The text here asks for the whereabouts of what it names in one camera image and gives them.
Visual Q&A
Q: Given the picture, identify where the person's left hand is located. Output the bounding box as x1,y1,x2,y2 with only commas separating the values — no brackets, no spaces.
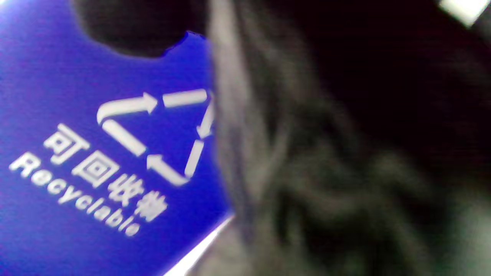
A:
73,0,209,58

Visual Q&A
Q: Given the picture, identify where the black plastic bin bag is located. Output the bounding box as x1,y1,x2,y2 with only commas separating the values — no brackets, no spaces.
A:
207,0,491,276

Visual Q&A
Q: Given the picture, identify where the blue recycling bin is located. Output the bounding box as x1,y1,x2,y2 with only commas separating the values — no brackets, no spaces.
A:
0,0,234,276

